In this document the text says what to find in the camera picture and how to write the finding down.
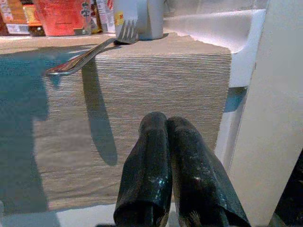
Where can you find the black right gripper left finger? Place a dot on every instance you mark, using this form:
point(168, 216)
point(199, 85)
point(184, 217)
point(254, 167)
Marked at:
point(146, 170)

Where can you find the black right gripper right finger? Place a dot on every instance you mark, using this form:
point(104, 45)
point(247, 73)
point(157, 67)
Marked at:
point(201, 175)

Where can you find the wood grain cabinet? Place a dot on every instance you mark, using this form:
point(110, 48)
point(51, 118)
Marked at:
point(154, 89)

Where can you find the silver metal fork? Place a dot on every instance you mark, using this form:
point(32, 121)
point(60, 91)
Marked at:
point(94, 50)

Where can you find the white cup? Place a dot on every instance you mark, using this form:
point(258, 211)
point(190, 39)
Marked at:
point(144, 19)

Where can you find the white printed carton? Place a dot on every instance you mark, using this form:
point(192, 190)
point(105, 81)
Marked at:
point(104, 16)

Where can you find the red instant noodle cup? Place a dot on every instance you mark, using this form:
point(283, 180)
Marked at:
point(61, 16)

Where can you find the orange packet with barcode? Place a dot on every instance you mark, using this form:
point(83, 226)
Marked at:
point(14, 19)

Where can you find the white post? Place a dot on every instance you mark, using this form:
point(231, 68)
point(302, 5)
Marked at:
point(272, 118)

